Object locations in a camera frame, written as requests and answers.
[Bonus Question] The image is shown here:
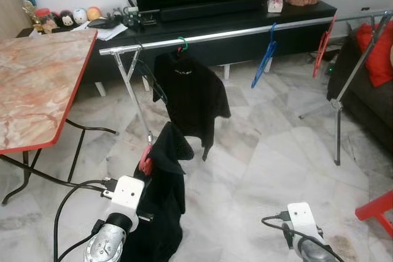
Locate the red plastic stool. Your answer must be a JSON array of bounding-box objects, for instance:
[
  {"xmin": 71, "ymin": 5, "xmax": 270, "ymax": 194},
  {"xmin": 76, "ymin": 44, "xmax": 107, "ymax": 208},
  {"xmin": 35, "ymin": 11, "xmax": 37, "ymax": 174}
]
[{"xmin": 355, "ymin": 190, "xmax": 393, "ymax": 238}]

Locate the red cushion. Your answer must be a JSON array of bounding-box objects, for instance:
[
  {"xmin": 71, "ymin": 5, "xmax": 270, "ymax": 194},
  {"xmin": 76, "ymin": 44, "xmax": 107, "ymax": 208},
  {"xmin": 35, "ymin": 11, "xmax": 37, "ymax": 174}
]
[{"xmin": 356, "ymin": 21, "xmax": 393, "ymax": 88}]

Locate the black shirt with small print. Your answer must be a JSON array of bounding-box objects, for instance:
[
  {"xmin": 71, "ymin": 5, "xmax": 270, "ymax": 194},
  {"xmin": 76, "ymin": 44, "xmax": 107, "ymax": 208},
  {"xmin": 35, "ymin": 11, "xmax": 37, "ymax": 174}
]
[{"xmin": 152, "ymin": 50, "xmax": 232, "ymax": 161}]

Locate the blue plastic hanger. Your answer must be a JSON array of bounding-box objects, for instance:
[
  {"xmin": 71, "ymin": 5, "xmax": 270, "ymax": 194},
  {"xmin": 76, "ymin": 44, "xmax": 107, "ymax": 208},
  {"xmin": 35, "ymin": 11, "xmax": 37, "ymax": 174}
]
[{"xmin": 251, "ymin": 23, "xmax": 278, "ymax": 90}]

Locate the small black box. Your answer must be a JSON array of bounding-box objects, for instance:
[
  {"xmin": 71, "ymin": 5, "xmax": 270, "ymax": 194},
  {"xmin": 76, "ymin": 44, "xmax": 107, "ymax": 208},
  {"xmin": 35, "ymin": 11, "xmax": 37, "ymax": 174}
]
[{"xmin": 140, "ymin": 9, "xmax": 160, "ymax": 26}]

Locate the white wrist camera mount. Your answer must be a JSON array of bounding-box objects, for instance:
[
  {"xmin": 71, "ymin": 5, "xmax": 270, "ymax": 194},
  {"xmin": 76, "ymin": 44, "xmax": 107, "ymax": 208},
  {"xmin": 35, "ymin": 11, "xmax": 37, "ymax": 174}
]
[
  {"xmin": 287, "ymin": 202, "xmax": 324, "ymax": 241},
  {"xmin": 101, "ymin": 175, "xmax": 146, "ymax": 218}
]

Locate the red plastic hanger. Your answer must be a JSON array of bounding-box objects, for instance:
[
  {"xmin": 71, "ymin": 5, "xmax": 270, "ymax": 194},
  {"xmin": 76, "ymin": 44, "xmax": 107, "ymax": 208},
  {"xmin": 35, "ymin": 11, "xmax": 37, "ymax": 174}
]
[
  {"xmin": 311, "ymin": 13, "xmax": 337, "ymax": 80},
  {"xmin": 138, "ymin": 144, "xmax": 154, "ymax": 177}
]

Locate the black mouse plush toy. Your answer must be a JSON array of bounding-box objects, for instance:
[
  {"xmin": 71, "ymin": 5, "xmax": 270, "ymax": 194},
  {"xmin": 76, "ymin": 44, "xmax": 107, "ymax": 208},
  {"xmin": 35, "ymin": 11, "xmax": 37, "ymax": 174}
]
[{"xmin": 58, "ymin": 9, "xmax": 76, "ymax": 28}]

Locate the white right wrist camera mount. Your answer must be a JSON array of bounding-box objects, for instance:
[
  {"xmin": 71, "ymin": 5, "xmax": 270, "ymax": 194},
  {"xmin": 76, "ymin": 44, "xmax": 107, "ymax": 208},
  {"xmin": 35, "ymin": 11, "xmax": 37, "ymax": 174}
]
[{"xmin": 287, "ymin": 202, "xmax": 324, "ymax": 241}]

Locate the black television console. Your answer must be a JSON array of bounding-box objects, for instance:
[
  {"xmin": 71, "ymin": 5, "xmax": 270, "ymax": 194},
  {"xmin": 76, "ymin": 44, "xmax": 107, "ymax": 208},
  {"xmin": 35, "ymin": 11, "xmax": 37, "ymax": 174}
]
[{"xmin": 18, "ymin": 1, "xmax": 337, "ymax": 85}]

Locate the silver metal clothes rack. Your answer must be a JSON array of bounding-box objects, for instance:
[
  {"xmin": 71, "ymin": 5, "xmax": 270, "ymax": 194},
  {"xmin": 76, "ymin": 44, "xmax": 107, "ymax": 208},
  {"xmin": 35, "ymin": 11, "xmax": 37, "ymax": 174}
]
[{"xmin": 98, "ymin": 9, "xmax": 393, "ymax": 167}]

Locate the white round plush toy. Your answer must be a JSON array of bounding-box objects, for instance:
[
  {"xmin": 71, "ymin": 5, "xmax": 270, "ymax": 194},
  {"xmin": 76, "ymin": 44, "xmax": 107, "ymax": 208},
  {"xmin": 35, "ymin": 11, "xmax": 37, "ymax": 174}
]
[{"xmin": 72, "ymin": 7, "xmax": 88, "ymax": 25}]

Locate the black pouch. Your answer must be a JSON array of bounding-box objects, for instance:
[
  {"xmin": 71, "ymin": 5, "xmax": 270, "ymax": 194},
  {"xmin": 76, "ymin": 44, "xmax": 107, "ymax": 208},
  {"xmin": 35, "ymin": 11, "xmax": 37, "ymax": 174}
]
[{"xmin": 89, "ymin": 17, "xmax": 120, "ymax": 29}]

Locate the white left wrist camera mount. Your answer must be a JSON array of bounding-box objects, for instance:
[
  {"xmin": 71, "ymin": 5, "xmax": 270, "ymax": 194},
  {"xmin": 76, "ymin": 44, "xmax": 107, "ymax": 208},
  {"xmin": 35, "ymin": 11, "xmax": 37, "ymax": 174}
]
[{"xmin": 101, "ymin": 175, "xmax": 146, "ymax": 218}]

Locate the thin black wire hanger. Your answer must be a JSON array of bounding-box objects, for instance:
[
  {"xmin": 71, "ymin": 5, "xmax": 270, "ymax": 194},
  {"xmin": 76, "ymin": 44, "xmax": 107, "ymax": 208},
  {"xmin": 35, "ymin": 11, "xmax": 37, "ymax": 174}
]
[{"xmin": 132, "ymin": 44, "xmax": 168, "ymax": 104}]

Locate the green white toy figure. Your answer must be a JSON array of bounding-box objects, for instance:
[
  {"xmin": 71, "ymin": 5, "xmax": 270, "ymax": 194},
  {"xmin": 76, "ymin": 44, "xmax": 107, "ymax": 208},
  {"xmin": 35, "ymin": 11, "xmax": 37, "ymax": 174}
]
[{"xmin": 123, "ymin": 6, "xmax": 141, "ymax": 28}]

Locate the white paper stack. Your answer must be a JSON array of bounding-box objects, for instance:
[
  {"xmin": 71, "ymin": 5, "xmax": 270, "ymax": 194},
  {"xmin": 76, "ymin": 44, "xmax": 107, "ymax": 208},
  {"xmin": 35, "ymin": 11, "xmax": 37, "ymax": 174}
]
[{"xmin": 71, "ymin": 21, "xmax": 128, "ymax": 40}]

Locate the marble pattern folding table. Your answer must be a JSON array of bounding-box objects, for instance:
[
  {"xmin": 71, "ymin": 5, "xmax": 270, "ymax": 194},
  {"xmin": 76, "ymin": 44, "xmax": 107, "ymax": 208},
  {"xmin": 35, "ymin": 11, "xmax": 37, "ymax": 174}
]
[{"xmin": 0, "ymin": 29, "xmax": 120, "ymax": 206}]

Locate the white pink tissue box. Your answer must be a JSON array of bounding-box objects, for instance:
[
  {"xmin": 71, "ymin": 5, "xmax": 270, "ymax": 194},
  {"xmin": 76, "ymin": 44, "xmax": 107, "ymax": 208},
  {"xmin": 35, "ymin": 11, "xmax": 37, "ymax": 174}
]
[{"xmin": 267, "ymin": 0, "xmax": 284, "ymax": 14}]

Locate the green hanger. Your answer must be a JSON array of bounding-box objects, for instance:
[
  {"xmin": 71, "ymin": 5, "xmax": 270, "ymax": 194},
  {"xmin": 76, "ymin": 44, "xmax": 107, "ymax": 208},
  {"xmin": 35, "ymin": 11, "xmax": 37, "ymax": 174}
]
[{"xmin": 176, "ymin": 37, "xmax": 189, "ymax": 54}]

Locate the red lidded jar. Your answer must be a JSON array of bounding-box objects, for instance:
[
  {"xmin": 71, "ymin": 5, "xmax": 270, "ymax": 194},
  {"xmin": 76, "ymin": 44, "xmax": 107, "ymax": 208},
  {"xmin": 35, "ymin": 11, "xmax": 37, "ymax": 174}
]
[{"xmin": 34, "ymin": 7, "xmax": 53, "ymax": 33}]

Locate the light wooden cabinet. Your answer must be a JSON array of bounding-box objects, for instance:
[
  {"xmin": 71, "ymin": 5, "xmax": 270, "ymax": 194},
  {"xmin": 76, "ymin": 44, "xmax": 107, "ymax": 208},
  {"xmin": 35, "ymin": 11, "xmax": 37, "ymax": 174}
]
[{"xmin": 0, "ymin": 0, "xmax": 31, "ymax": 39}]

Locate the black garment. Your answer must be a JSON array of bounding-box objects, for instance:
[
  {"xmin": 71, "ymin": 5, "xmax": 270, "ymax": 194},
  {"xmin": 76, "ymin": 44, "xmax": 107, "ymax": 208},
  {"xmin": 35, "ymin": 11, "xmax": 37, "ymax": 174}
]
[{"xmin": 120, "ymin": 122, "xmax": 195, "ymax": 262}]

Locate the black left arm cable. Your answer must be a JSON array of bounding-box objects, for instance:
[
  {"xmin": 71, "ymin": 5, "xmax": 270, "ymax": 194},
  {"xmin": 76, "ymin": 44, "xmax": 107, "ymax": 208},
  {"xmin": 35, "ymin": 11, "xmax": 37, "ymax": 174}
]
[{"xmin": 52, "ymin": 179, "xmax": 117, "ymax": 262}]

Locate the dark brown sofa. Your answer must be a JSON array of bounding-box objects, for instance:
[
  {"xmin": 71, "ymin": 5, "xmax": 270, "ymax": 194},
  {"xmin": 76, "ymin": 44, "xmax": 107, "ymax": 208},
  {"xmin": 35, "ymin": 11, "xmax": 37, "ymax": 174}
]
[{"xmin": 327, "ymin": 35, "xmax": 393, "ymax": 152}]

